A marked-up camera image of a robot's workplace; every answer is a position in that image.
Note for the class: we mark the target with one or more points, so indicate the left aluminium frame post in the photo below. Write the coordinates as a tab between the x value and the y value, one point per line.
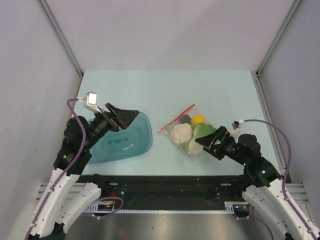
50	17

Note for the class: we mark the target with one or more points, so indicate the fake green lettuce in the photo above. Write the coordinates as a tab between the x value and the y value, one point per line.
203	129

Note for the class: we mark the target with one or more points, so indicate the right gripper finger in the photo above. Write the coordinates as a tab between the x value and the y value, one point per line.
206	141
221	133

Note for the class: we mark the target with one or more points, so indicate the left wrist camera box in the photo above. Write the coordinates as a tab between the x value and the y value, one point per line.
90	101

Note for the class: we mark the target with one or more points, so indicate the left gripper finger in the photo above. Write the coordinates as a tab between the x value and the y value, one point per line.
114	112
127	117

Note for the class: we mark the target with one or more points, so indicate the teal plastic container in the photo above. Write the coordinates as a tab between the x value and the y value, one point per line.
134	141

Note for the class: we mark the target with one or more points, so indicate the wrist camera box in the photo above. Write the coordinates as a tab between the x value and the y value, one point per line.
90	101
237	124

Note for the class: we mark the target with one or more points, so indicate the aluminium frame post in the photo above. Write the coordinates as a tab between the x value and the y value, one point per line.
281	31
50	17

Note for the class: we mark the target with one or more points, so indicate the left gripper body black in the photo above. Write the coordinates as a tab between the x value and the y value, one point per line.
112	123

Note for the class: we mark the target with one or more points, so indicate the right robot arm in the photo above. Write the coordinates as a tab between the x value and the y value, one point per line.
261	185

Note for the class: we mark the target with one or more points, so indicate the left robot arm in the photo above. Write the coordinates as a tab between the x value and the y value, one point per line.
50	220

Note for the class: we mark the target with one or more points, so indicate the fake white cauliflower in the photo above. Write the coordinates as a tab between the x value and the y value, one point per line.
181	133
194	148

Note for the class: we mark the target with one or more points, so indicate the right aluminium frame post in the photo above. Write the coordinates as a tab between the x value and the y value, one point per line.
281	31

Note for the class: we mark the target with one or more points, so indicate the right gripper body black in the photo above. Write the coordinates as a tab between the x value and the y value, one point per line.
226	147

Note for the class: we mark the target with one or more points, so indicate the fake dark plum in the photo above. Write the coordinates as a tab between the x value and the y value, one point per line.
185	119

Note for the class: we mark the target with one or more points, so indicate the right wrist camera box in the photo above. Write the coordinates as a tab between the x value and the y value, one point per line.
237	124

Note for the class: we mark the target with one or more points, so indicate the clear zip top bag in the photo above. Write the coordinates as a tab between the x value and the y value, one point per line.
191	111

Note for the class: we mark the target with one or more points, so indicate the fake yellow lemon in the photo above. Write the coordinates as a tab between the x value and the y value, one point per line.
198	119

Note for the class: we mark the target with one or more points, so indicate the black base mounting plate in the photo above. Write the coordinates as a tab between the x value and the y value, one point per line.
194	190

